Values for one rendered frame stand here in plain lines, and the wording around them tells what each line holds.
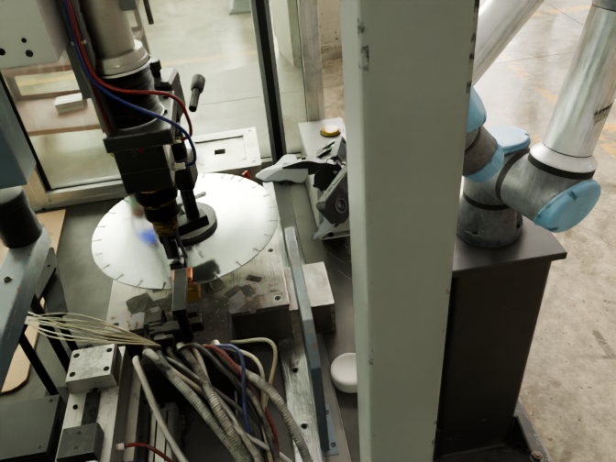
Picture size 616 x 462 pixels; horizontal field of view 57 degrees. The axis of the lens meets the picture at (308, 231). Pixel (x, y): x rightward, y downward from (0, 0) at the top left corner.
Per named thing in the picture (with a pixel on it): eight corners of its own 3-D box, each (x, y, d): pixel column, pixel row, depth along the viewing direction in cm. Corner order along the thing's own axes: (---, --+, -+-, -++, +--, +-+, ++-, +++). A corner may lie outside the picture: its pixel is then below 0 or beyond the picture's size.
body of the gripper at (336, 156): (340, 183, 98) (399, 151, 92) (332, 213, 91) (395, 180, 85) (313, 151, 95) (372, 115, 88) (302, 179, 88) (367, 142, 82)
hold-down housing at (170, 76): (174, 177, 90) (140, 54, 78) (203, 175, 90) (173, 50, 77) (167, 196, 86) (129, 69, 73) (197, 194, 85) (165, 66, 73)
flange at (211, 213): (230, 218, 101) (227, 206, 99) (182, 251, 95) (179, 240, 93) (189, 198, 107) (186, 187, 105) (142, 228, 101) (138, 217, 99)
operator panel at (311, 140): (302, 174, 148) (297, 123, 139) (344, 168, 149) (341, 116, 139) (320, 240, 126) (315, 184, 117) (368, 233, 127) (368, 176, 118)
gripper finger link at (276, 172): (263, 162, 96) (316, 165, 94) (254, 181, 91) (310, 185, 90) (261, 146, 94) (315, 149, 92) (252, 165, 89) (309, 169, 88)
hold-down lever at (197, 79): (167, 93, 86) (162, 76, 84) (207, 88, 86) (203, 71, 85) (164, 117, 80) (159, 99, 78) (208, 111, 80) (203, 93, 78)
